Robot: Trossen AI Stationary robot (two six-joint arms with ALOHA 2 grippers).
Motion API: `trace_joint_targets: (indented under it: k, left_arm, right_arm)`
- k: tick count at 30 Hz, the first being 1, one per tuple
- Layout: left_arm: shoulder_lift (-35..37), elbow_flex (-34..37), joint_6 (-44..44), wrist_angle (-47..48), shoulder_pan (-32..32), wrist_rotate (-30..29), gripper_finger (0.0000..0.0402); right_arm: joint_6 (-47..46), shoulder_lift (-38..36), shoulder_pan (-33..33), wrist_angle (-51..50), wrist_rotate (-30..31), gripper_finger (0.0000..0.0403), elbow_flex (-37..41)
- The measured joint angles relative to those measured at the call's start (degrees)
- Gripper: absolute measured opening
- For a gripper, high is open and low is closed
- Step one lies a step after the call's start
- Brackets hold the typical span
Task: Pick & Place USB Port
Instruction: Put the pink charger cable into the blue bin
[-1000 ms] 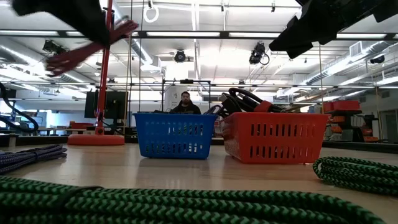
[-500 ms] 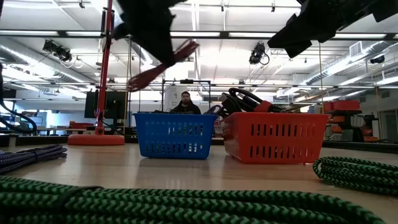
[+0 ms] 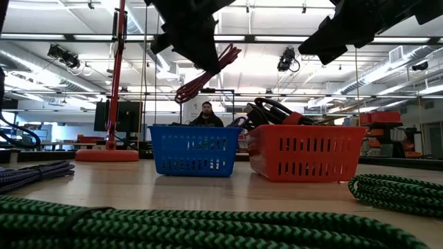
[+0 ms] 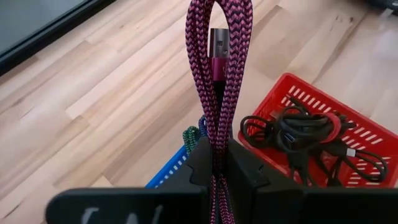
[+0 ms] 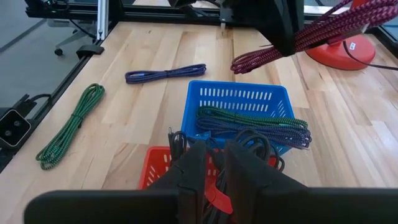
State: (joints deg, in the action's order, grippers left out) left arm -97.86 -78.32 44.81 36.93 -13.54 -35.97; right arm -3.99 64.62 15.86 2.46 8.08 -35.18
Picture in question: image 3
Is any black computer monitor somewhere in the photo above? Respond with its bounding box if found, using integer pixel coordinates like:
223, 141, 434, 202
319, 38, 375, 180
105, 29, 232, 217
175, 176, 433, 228
93, 100, 143, 133

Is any red plastic basket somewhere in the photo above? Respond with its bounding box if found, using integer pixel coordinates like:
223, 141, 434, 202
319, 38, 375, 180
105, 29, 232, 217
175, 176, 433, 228
246, 124, 368, 183

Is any blue plastic basket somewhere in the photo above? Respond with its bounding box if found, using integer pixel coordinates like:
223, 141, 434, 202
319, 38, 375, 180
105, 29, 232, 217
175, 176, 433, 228
148, 124, 243, 178

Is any magenta braided cable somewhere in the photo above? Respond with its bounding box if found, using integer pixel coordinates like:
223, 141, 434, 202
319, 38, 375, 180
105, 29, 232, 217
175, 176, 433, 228
174, 43, 243, 104

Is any thick black cable red tie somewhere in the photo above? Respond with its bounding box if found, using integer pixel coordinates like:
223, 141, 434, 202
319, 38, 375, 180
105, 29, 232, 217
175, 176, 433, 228
243, 97, 318, 131

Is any red desk lamp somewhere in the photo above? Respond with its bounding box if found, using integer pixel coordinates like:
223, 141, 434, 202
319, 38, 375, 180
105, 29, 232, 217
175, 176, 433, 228
75, 0, 140, 163

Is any green braided cable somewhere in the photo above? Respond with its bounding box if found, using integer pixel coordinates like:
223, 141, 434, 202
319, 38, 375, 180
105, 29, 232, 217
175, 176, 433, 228
0, 195, 430, 249
347, 174, 443, 219

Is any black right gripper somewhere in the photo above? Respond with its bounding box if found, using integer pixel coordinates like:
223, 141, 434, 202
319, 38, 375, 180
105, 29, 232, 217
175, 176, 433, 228
297, 0, 416, 66

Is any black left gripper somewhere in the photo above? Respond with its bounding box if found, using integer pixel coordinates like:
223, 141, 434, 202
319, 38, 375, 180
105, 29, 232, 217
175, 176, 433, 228
144, 0, 237, 75

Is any person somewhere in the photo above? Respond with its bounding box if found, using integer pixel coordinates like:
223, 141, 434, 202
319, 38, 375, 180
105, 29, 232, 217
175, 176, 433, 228
189, 101, 225, 128

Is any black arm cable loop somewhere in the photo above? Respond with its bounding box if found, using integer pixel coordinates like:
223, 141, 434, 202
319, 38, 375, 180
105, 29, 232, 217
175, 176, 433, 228
0, 112, 42, 149

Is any black ceiling-mounted device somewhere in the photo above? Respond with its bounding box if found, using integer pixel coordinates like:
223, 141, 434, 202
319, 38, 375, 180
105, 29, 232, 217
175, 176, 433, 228
47, 44, 82, 70
276, 47, 300, 73

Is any black storage shelf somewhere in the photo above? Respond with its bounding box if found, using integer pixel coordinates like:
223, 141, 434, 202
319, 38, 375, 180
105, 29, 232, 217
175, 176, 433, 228
358, 120, 422, 158

